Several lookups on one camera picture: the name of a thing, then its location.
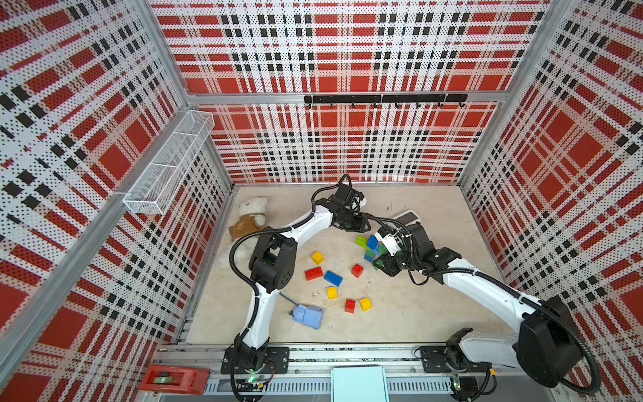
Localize lime green long lego brick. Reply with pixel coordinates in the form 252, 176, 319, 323
355, 236, 368, 249

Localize blue square lego brick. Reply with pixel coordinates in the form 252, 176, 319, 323
366, 236, 379, 251

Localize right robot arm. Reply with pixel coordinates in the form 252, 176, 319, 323
363, 214, 601, 395

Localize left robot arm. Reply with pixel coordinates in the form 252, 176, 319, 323
229, 174, 371, 372

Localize red small lego brick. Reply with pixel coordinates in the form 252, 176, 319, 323
351, 264, 364, 278

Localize yellow small lego brick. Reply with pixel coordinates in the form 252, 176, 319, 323
359, 296, 373, 312

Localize yellow tall lego brick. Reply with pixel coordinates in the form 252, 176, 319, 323
311, 251, 324, 266

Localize red square lego brick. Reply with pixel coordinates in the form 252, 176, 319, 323
344, 299, 356, 314

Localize blue long lego brick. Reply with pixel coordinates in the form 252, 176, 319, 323
324, 271, 343, 287

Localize yellow square lego brick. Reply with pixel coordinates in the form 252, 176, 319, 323
327, 286, 338, 300

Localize red long lego brick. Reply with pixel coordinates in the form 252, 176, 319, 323
304, 266, 324, 281

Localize white digital clock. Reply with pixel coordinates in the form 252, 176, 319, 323
393, 209, 421, 226

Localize white teddy bear brown shirt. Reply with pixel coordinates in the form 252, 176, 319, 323
229, 197, 268, 241

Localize light blue tray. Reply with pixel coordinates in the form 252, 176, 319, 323
331, 366, 389, 402

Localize red tool box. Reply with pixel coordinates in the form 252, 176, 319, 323
139, 364, 210, 395

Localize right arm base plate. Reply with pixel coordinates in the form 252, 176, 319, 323
415, 344, 487, 374

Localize light blue charger with cable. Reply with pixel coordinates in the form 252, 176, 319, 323
280, 293, 324, 330

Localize black hook rail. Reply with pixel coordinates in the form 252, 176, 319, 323
303, 93, 469, 107

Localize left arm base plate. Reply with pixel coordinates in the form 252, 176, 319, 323
220, 344, 291, 375

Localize white wire mesh basket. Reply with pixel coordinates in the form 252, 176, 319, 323
124, 111, 214, 215

